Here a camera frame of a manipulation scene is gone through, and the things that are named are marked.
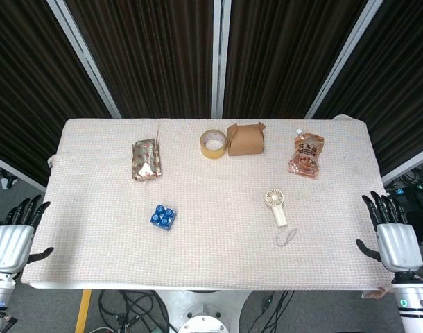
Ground white waffle table cloth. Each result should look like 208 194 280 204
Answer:
20 114 395 291

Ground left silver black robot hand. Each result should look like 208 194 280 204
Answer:
0 194 55 273

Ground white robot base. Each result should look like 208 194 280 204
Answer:
155 289 250 333

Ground black ribbed partition panel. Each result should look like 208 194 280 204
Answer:
0 0 112 187
222 0 368 119
315 0 423 178
64 0 215 119

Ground black electronic device with cables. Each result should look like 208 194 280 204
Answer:
384 162 423 223

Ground brown kraft gable box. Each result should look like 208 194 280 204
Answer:
226 121 266 157

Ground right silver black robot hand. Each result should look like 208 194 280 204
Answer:
355 191 423 273

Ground black floor cables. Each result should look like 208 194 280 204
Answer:
98 290 171 333

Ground yellow packing tape roll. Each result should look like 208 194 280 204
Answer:
200 129 228 160

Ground yellow floor tape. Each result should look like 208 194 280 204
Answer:
74 289 93 333

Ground orange spouted drink pouch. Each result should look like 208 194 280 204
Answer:
287 128 325 180

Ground cream handheld fan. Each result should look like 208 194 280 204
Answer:
265 188 288 228

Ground gold foil snack pack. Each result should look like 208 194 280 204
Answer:
130 130 163 182

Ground blue toy building block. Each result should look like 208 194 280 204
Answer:
149 204 178 231

